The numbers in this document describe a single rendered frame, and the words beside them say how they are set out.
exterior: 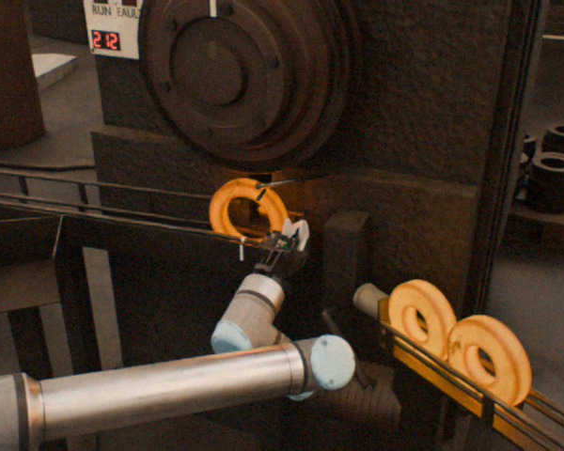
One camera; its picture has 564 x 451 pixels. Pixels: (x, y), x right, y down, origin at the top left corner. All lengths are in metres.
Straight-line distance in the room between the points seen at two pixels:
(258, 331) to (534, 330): 1.50
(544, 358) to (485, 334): 1.32
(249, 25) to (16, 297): 0.82
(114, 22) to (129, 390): 0.93
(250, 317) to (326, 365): 0.19
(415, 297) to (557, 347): 1.33
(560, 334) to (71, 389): 1.92
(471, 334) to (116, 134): 1.00
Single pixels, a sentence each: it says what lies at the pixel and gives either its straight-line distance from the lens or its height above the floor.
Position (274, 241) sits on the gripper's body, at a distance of 1.35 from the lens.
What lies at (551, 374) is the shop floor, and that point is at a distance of 2.38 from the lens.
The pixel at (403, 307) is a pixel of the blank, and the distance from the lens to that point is 1.27.
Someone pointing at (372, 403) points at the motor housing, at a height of 0.50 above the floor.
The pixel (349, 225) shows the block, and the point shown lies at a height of 0.80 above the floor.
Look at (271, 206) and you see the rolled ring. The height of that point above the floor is 0.80.
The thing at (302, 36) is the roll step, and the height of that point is 1.19.
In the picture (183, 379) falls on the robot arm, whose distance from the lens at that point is 1.05.
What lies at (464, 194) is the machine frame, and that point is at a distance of 1.39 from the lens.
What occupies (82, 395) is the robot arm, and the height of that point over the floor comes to 0.79.
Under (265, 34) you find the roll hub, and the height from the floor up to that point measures 1.20.
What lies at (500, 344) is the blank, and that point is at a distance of 1.11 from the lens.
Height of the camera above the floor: 1.44
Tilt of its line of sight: 28 degrees down
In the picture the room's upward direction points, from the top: straight up
